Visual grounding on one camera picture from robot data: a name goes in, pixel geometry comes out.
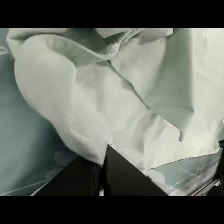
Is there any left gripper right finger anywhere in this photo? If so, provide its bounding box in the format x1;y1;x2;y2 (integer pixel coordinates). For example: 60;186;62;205
102;144;168;197

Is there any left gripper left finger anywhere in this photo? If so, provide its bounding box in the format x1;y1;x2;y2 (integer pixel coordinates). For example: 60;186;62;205
34;155;102;197

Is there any silver frame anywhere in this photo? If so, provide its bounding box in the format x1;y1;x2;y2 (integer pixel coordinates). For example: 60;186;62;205
190;178;224;197

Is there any white shirt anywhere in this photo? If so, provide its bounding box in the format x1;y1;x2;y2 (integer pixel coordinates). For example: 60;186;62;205
5;27;224;170

